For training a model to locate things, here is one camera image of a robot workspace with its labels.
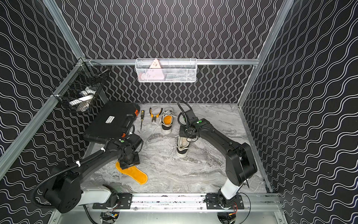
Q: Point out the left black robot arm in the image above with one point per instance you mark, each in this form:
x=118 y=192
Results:
x=65 y=188

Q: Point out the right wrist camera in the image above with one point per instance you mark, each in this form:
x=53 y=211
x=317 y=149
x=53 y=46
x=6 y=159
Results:
x=190 y=115

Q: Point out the black white sneaker with laces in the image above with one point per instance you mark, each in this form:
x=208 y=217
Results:
x=167 y=129

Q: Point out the black plastic tool case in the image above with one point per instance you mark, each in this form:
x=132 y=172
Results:
x=112 y=122

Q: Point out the black wire corner basket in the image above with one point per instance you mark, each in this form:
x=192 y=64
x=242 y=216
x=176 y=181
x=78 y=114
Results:
x=90 y=74

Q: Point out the black yellow screwdriver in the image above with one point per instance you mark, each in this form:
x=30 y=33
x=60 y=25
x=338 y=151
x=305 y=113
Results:
x=142 y=118

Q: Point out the white items in black basket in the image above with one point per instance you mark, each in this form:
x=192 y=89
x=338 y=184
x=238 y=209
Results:
x=83 y=103

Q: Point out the yellow black pliers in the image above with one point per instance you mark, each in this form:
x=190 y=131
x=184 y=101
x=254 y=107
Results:
x=154 y=116

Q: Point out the orange insole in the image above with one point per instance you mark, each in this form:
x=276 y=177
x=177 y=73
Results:
x=133 y=172
x=167 y=120

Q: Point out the white wire wall basket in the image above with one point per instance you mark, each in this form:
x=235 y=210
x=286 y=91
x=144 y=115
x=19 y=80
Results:
x=175 y=70

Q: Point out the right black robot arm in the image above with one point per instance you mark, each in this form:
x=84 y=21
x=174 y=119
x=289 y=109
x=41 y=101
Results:
x=240 y=161

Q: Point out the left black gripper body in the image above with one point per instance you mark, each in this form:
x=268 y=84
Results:
x=128 y=162

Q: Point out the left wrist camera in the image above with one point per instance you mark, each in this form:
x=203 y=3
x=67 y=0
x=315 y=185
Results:
x=136 y=142

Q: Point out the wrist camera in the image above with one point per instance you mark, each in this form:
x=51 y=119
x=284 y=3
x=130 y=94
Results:
x=190 y=115
x=136 y=142

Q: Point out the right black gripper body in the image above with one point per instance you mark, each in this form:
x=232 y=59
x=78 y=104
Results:
x=184 y=131

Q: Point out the pink triangular item in basket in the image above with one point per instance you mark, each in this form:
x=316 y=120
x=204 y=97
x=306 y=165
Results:
x=155 y=72

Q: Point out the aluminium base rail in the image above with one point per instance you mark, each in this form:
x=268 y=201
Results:
x=194 y=202

